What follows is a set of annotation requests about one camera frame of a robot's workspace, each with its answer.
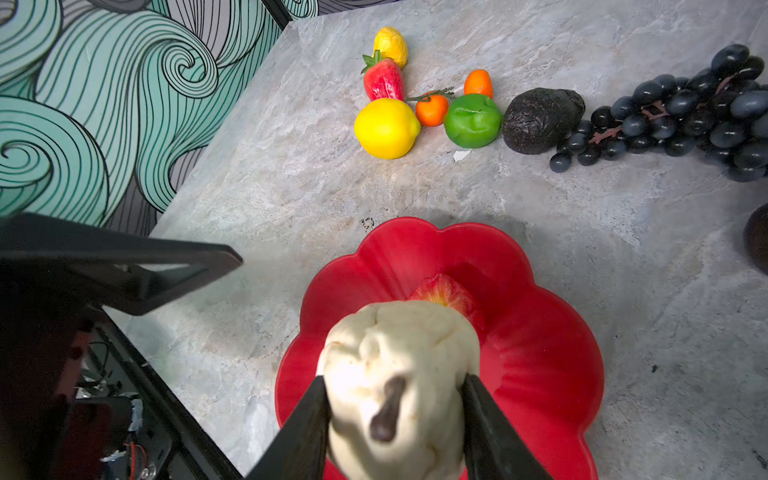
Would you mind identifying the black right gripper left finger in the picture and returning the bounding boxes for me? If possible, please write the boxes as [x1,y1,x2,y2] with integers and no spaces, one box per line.
[245,376,330,480]

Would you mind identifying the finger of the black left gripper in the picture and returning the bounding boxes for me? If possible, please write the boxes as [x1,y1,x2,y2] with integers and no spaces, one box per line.
[1,213,243,316]

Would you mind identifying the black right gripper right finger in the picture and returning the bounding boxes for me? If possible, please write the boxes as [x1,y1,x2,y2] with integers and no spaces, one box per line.
[461,374,552,480]

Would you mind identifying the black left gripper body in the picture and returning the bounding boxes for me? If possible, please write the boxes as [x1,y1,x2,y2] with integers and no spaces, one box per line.
[1,290,133,479]

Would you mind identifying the beige fake garlic bulb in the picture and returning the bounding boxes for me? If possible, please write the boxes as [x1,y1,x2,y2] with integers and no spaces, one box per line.
[316,301,480,479]

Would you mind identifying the red fake apple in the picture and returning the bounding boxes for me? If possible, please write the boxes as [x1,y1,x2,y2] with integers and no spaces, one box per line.
[408,273,484,329]

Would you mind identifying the yellow fake lemon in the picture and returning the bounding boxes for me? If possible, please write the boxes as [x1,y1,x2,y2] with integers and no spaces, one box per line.
[354,98,421,160]

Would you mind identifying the red flower-shaped fruit bowl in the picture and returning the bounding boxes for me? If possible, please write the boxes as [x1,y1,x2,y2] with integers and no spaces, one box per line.
[274,217,605,479]

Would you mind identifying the dark fake avocado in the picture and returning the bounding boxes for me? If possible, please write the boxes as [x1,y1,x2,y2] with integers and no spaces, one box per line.
[502,87,585,155]

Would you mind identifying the green fake pepper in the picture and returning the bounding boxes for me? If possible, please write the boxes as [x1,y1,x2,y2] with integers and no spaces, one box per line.
[443,94,503,149]

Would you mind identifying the dark purple fake plum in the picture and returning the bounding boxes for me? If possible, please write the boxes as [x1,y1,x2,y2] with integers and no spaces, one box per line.
[743,204,768,275]

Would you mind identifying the orange fake tomatoes on vine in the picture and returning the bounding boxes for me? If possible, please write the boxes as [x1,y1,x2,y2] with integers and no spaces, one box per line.
[406,69,494,127]

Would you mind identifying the red fake strawberry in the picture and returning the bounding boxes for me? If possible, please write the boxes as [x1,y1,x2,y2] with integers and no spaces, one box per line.
[361,50,406,101]

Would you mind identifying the black fake grape bunch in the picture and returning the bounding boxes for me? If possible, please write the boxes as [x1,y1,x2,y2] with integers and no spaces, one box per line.
[549,44,767,182]

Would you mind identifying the yellow fake pepper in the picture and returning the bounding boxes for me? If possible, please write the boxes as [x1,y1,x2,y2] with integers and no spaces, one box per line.
[373,26,408,69]

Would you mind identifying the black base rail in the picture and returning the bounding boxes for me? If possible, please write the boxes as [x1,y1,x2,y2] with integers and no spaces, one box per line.
[87,310,243,479]

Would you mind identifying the black corner frame post left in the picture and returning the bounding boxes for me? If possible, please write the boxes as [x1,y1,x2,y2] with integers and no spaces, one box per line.
[262,0,292,30]

